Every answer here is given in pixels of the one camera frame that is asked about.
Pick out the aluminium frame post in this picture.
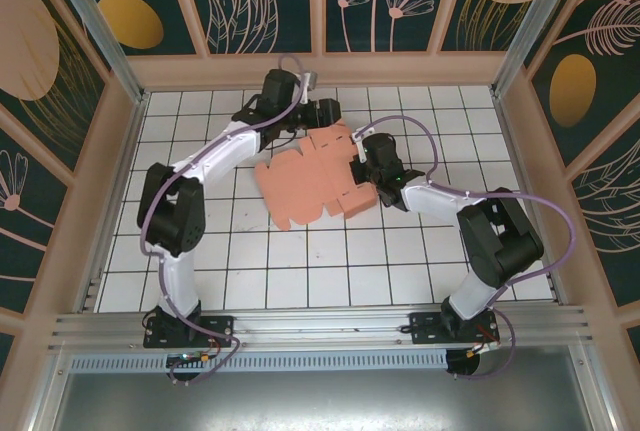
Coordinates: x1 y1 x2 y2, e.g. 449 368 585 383
42 0 149 105
489 0 599 100

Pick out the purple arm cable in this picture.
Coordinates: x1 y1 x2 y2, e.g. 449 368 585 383
360 115 576 382
138 53 314 387

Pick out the shiny metal sheet panel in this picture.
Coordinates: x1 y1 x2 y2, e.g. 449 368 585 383
29 368 614 431

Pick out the pink paper box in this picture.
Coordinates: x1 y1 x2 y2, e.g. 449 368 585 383
253 119 377 230

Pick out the aluminium mounting rail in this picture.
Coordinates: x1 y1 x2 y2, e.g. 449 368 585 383
47 306 596 352

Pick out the slotted grey cable duct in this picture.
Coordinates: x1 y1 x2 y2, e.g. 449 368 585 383
69 349 449 373

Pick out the yellow power connector with wires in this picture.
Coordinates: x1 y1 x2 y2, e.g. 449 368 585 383
467 325 502 358
197 338 224 367

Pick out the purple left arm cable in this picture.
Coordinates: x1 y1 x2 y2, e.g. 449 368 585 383
138 53 314 387

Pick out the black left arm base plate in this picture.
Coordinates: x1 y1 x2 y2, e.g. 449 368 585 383
143 315 236 350

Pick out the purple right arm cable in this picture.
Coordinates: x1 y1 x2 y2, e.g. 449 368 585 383
360 115 576 382

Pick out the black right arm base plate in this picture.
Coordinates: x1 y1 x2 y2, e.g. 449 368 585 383
408 311 501 347

